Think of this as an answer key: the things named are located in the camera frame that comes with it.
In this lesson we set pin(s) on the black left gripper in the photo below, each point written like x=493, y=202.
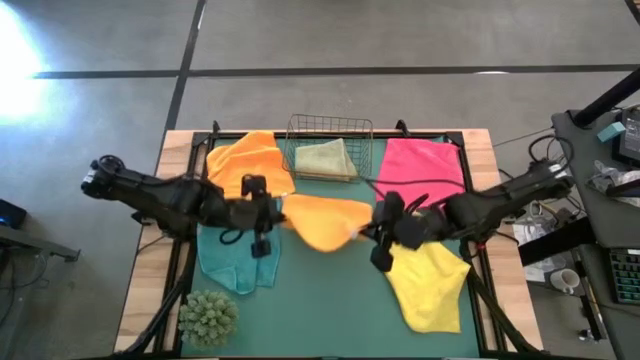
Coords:
x=255, y=215

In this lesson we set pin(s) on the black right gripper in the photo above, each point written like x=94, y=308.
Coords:
x=405, y=230

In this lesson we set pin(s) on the orange microfiber towel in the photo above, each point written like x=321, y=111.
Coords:
x=250, y=160
x=325, y=220

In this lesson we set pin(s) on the pale green microfiber towel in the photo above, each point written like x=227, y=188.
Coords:
x=322, y=160

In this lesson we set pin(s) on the yellow microfiber towel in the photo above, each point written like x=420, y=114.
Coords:
x=430, y=290

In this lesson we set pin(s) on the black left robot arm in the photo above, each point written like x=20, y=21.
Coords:
x=165, y=200

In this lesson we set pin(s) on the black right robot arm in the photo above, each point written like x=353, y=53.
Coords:
x=500, y=200

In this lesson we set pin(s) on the teal microfiber towel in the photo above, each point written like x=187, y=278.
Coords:
x=225, y=265

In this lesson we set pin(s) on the pink microfiber towel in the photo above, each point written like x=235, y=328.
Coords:
x=420, y=160

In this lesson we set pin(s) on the green table mat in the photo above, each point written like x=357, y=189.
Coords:
x=325, y=310

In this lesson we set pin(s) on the green artificial plant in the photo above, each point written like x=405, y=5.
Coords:
x=207, y=320

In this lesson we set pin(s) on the white paper sheet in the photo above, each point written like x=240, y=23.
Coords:
x=537, y=270

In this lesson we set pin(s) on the white mug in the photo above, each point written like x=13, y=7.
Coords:
x=565, y=280

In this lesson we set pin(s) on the grey side desk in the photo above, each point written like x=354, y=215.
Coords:
x=600, y=230

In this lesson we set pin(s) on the clear plastic bag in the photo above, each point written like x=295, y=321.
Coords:
x=607, y=175

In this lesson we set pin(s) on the grey metal stand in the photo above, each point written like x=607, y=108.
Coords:
x=30, y=242

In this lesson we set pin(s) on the backlit keyboard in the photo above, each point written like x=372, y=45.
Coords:
x=627, y=275

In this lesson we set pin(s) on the light blue small box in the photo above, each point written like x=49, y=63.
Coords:
x=611, y=132

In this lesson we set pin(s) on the black device blue light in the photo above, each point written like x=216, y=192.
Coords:
x=12, y=215

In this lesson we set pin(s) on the black stand pole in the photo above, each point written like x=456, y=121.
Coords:
x=605, y=100

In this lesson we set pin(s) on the dark tablet screen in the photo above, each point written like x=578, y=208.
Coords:
x=631, y=140

